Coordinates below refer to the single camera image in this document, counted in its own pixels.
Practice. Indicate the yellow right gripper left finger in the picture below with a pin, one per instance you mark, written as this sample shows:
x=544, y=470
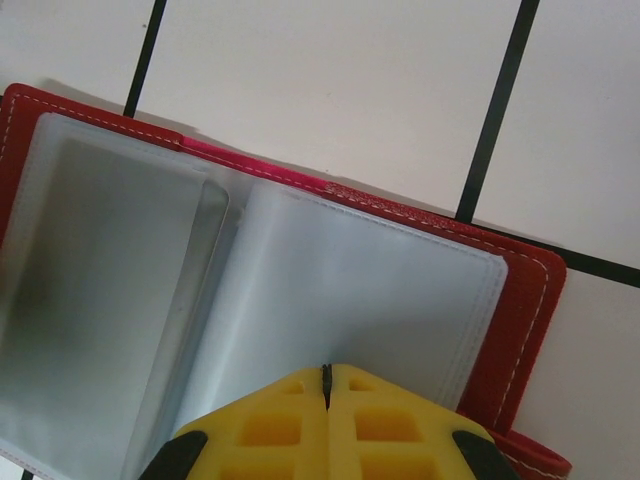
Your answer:
x=280, y=430

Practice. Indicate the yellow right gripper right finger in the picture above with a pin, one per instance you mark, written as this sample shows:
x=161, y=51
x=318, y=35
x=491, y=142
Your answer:
x=395, y=430

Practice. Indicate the red card holder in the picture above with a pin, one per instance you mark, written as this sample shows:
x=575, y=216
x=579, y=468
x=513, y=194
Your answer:
x=520, y=310

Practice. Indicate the grey credit card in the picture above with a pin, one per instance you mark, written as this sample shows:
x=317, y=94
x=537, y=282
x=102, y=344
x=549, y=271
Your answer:
x=105, y=250

